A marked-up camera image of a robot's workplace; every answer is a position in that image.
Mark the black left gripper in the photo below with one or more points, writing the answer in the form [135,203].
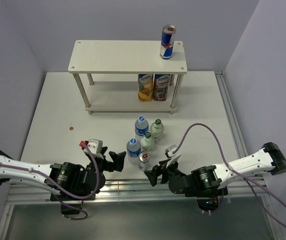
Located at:
[117,160]

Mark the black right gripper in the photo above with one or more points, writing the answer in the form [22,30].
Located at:
[157,170]

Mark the Red Bull can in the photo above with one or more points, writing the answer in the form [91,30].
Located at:
[167,41]
[143,160]

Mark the blue label water bottle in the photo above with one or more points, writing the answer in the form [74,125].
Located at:
[141,127]
[133,148]

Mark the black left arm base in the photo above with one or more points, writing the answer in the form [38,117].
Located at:
[70,208]

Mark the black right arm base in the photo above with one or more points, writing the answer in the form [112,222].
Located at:
[212,203]

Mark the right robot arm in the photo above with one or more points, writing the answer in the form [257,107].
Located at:
[212,181]

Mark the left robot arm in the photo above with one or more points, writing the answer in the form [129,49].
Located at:
[68,179]

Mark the white two-tier shelf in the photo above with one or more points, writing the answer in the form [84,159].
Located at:
[106,73]

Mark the near green cap soda bottle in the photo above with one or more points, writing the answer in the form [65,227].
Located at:
[148,142]

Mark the green cap soda bottle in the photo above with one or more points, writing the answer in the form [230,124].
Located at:
[157,129]
[148,142]

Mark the far green cap soda bottle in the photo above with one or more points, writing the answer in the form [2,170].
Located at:
[157,129]

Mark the yellow pineapple juice carton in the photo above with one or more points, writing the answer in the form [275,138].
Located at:
[145,87]

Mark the dark red berry juice carton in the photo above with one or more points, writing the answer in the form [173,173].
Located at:
[160,88]

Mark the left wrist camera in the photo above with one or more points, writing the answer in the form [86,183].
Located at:
[94,145]

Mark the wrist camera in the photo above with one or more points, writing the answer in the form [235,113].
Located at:
[94,145]
[172,155]

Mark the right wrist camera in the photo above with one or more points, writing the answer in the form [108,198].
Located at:
[172,155]

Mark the aluminium rail frame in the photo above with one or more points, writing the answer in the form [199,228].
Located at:
[128,207]

